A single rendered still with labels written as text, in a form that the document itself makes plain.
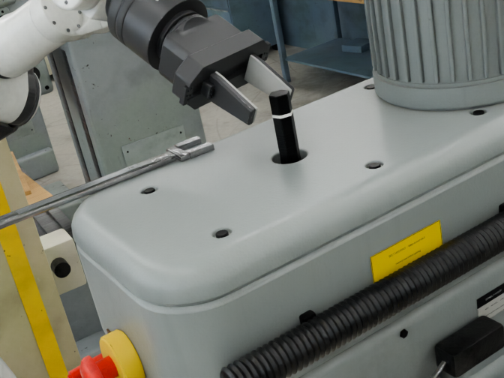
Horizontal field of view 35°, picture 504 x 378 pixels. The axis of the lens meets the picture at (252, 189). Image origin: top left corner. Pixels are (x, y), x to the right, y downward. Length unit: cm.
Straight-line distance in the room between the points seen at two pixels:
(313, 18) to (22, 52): 721
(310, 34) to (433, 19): 745
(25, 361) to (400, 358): 206
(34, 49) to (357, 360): 53
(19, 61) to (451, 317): 60
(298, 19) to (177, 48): 759
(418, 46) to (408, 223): 20
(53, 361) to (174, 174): 203
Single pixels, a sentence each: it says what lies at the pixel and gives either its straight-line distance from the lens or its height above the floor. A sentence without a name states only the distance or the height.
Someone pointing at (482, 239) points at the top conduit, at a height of 180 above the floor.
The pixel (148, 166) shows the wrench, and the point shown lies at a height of 190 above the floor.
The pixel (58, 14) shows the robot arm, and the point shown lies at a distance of 99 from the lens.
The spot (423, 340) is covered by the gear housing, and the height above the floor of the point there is 169.
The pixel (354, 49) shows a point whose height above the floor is 26.
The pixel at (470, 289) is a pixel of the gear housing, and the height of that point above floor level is 172.
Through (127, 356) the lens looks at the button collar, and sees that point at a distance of 77.
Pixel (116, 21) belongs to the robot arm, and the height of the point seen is 204.
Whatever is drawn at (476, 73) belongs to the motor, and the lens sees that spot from 87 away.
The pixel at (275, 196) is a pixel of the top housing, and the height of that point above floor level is 189.
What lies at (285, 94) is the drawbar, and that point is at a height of 196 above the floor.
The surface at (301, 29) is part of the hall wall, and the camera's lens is 840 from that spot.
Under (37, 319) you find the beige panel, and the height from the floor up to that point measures 88.
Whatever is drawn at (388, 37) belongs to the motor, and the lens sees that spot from 89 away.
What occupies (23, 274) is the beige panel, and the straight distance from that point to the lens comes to 266.
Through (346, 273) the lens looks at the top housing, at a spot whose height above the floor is 182.
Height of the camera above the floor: 220
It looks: 24 degrees down
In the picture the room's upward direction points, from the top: 12 degrees counter-clockwise
